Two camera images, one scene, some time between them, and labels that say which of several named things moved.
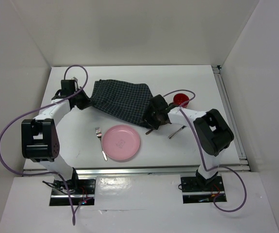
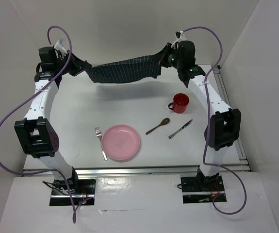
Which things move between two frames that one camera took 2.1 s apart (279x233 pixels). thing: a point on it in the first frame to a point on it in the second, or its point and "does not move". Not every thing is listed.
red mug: x=180 y=98 does not move
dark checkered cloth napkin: x=128 y=100 to x=139 y=68
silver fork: x=99 y=135 does not move
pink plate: x=121 y=142 does not move
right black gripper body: x=153 y=118 to x=170 y=58
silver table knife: x=175 y=132 does not move
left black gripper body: x=82 y=101 to x=72 y=67
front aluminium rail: x=139 y=171 does not move
